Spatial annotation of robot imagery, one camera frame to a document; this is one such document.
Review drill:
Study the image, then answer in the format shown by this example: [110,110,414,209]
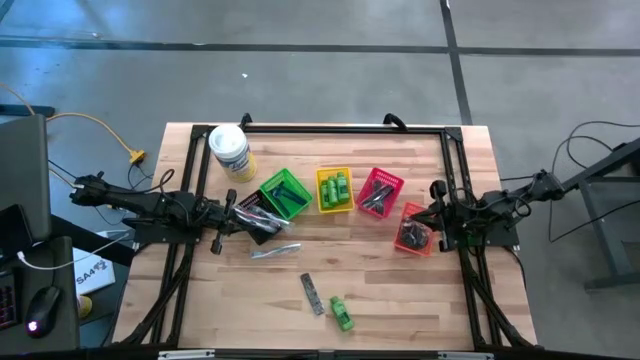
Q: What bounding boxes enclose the orange extension cable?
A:
[0,82,147,166]
[47,168,84,191]

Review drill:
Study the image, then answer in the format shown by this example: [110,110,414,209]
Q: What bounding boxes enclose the grey metal bracket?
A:
[158,349,216,360]
[437,351,494,360]

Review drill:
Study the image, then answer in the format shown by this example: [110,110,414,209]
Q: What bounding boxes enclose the black plastic basket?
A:
[237,191,292,247]

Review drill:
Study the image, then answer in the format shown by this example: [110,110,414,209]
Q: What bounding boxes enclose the green plastic basket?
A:
[259,167,315,221]

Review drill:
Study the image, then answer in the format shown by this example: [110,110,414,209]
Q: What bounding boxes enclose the black computer mouse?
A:
[24,285,62,340]

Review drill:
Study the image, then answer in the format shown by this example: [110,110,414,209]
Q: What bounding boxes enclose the white cable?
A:
[16,232,131,271]

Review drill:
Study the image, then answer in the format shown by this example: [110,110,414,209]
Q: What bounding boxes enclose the black tablet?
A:
[0,204,34,261]

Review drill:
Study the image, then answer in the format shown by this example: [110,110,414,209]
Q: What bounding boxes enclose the black side table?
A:
[551,137,640,291]

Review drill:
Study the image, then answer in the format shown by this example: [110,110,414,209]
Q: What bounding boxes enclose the orange plastic basket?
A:
[393,201,435,257]

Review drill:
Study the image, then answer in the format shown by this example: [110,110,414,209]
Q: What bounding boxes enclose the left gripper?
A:
[194,188,259,256]

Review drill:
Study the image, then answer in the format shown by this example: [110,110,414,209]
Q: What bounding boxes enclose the pinkish red plastic basket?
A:
[355,167,405,220]

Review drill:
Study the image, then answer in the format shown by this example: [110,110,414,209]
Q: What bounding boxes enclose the yellow plastic basket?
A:
[314,166,356,215]

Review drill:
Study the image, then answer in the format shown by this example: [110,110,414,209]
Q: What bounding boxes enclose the black floor bar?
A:
[0,103,56,119]

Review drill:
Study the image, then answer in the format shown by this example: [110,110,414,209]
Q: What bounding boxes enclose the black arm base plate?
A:
[133,204,207,245]
[449,219,521,248]

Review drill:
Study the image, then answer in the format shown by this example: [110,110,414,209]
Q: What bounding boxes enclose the packaged toothbrushes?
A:
[244,207,291,231]

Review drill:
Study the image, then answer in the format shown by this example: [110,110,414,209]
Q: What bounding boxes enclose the black keyboard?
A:
[0,269,22,331]

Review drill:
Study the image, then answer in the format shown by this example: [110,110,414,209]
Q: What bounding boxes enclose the black floor cable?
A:
[547,119,640,244]

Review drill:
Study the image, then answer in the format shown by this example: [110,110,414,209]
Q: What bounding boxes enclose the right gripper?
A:
[410,179,464,254]

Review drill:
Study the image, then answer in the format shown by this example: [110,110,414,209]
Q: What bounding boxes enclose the Lysol wipes canister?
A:
[208,123,258,184]

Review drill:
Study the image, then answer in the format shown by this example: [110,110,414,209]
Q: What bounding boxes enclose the black aluminium table frame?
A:
[112,122,539,351]

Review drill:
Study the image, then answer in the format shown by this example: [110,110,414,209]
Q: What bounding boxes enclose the grey laptop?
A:
[0,113,53,246]

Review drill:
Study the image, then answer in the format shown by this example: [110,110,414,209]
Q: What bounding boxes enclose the white paper box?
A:
[72,247,116,296]

